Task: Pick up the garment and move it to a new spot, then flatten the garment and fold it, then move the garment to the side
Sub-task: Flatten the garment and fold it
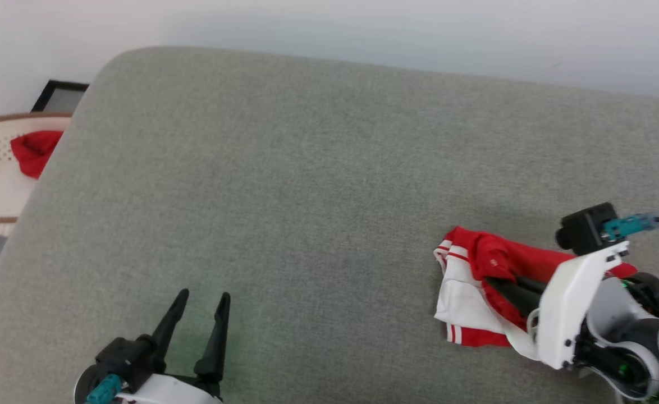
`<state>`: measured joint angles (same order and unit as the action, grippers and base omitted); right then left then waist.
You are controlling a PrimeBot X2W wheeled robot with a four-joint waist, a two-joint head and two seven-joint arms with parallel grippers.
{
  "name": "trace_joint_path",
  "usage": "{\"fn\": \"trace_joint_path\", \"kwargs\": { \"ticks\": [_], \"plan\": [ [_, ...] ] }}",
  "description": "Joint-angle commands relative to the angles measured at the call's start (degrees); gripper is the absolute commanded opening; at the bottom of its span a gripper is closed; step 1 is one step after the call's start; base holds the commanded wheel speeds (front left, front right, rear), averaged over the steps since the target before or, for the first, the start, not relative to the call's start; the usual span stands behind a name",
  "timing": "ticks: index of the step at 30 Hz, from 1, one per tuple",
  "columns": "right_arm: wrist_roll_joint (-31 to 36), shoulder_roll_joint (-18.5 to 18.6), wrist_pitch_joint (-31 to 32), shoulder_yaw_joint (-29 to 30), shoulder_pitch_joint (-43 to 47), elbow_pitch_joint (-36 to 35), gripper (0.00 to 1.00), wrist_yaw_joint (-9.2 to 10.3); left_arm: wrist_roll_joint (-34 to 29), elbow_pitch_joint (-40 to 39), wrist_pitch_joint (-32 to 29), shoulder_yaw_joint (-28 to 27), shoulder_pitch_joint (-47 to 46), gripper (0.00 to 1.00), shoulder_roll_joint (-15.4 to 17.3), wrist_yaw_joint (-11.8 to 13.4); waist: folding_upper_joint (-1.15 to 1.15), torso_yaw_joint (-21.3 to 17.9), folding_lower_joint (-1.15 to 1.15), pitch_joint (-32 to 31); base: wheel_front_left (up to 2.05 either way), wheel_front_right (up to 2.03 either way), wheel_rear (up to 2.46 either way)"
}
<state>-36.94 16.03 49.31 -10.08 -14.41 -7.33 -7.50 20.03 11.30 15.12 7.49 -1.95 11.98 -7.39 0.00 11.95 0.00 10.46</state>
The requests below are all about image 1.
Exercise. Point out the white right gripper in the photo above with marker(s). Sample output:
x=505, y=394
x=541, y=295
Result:
x=571, y=303

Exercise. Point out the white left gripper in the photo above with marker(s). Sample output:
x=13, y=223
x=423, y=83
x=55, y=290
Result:
x=172, y=393

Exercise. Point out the red jersey with white stripes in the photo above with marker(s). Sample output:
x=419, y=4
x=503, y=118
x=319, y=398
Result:
x=470, y=303

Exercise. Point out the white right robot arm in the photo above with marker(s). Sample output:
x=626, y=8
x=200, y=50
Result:
x=638, y=348

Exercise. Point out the grey fabric sofa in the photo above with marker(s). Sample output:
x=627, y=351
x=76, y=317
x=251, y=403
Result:
x=307, y=213

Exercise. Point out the plain red cloth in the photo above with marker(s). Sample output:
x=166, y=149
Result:
x=35, y=151

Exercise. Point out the dark framed panel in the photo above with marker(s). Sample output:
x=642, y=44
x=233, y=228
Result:
x=60, y=96

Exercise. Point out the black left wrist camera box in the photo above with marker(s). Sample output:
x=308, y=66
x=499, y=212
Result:
x=124, y=356

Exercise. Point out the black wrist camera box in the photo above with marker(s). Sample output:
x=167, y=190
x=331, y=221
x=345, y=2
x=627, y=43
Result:
x=585, y=230
x=124, y=356

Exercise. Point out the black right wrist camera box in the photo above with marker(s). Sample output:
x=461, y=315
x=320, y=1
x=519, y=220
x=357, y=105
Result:
x=585, y=230

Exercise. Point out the teal left camera connector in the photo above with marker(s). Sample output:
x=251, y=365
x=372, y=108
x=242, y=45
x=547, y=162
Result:
x=104, y=390

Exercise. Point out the teal camera connector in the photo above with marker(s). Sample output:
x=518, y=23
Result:
x=104, y=390
x=630, y=224

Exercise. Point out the teal right camera connector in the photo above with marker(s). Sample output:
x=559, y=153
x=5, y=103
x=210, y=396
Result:
x=630, y=224

